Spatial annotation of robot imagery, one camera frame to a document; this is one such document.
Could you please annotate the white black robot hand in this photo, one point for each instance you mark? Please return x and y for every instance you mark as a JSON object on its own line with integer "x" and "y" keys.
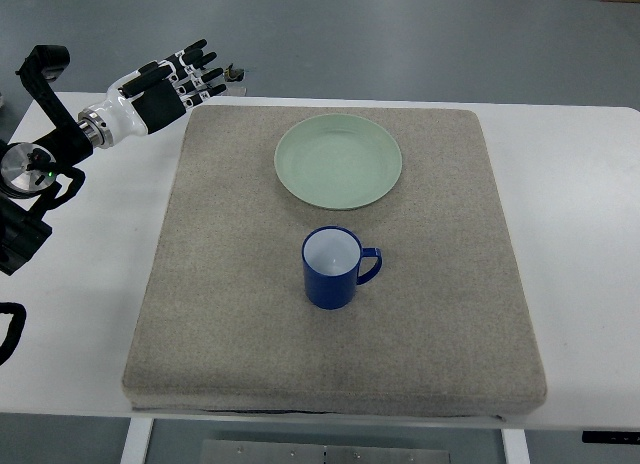
{"x": 153, "y": 97}

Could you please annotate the blue enamel mug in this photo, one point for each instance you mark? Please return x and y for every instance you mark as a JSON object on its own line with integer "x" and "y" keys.
{"x": 335, "y": 264}

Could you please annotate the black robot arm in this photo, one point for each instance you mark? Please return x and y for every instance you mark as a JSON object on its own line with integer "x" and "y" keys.
{"x": 39, "y": 176}

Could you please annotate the grey flat floor plate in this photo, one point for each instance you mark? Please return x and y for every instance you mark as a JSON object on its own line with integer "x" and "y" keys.
{"x": 236, "y": 91}

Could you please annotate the light green plate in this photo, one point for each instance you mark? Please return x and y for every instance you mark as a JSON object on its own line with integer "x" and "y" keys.
{"x": 338, "y": 161}

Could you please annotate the small brown floor device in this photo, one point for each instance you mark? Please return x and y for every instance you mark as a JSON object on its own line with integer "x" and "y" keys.
{"x": 233, "y": 74}

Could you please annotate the beige fabric cushion mat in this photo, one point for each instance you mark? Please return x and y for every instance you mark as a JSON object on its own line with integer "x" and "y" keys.
{"x": 410, "y": 306}

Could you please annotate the white table leg left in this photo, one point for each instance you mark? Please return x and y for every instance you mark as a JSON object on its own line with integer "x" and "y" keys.
{"x": 137, "y": 441}

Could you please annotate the white table leg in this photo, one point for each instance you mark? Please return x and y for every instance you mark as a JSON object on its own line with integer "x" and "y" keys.
{"x": 137, "y": 441}
{"x": 515, "y": 446}

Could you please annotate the white table leg right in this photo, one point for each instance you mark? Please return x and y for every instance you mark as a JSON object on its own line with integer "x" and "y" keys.
{"x": 515, "y": 446}

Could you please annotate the black table control panel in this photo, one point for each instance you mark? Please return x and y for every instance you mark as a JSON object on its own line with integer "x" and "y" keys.
{"x": 611, "y": 437}

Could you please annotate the metal base plate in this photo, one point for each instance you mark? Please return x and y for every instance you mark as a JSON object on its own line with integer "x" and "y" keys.
{"x": 227, "y": 451}

